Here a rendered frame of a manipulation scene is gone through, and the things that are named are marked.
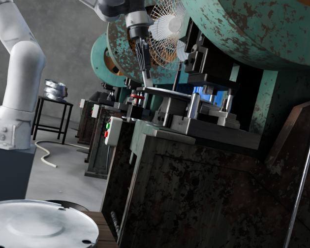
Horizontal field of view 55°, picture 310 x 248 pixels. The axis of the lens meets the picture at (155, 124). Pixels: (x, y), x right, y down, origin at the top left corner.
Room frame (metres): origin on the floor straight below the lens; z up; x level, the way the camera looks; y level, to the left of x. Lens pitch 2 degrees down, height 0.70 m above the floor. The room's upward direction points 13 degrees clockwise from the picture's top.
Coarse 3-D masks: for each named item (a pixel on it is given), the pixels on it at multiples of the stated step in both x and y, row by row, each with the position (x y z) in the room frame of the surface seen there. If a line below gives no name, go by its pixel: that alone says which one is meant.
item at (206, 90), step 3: (204, 87) 1.27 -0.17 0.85; (207, 87) 1.26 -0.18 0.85; (210, 87) 1.26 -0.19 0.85; (213, 87) 1.26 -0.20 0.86; (204, 90) 1.27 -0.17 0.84; (207, 90) 1.26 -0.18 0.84; (210, 90) 1.26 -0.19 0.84; (204, 93) 1.27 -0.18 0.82; (207, 93) 1.25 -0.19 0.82; (210, 93) 1.26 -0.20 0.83
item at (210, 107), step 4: (188, 104) 1.33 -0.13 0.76; (204, 104) 1.20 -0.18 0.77; (208, 104) 1.20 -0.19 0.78; (200, 108) 1.20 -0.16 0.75; (204, 108) 1.20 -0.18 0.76; (208, 108) 1.20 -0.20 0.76; (212, 108) 1.21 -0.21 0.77; (216, 108) 1.21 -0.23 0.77; (200, 112) 1.20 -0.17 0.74; (204, 112) 1.20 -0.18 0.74; (208, 112) 1.21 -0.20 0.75
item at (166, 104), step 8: (144, 88) 1.14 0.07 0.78; (168, 96) 1.17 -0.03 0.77; (176, 96) 1.17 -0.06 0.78; (168, 104) 1.19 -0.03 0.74; (176, 104) 1.19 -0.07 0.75; (184, 104) 1.20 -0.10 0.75; (200, 104) 1.20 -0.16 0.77; (160, 112) 1.26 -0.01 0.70; (168, 112) 1.19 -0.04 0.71; (176, 112) 1.19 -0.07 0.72; (184, 112) 1.21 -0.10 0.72; (160, 120) 1.24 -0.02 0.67; (168, 120) 1.19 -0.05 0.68
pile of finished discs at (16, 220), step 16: (0, 208) 0.72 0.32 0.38; (16, 208) 0.74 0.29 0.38; (32, 208) 0.76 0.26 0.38; (48, 208) 0.79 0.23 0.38; (0, 224) 0.64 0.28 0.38; (16, 224) 0.64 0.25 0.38; (32, 224) 0.66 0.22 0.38; (48, 224) 0.68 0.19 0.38; (64, 224) 0.71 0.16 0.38; (80, 224) 0.73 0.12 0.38; (0, 240) 0.58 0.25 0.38; (16, 240) 0.59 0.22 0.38; (32, 240) 0.61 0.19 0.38; (48, 240) 0.62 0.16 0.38; (64, 240) 0.64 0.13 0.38; (80, 240) 0.65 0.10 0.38; (96, 240) 0.67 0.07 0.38
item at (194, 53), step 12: (192, 48) 1.29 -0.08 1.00; (204, 48) 1.22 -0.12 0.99; (192, 60) 1.21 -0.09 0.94; (204, 60) 1.19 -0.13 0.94; (216, 60) 1.20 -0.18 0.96; (228, 60) 1.21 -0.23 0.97; (192, 72) 1.25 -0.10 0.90; (204, 72) 1.19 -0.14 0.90; (216, 72) 1.20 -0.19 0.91; (228, 72) 1.22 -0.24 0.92
